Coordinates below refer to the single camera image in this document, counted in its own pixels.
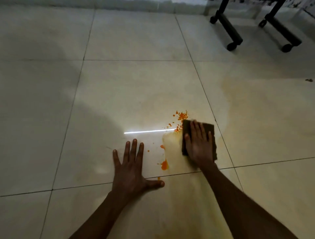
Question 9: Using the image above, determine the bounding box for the person's left hand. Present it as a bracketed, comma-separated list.
[112, 139, 165, 203]

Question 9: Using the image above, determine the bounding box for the person's right hand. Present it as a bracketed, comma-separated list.
[184, 120, 218, 171]

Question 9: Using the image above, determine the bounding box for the brown-green scrub pad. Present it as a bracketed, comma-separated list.
[181, 119, 218, 162]

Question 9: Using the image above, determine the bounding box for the person's right forearm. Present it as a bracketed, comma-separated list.
[200, 162, 300, 239]

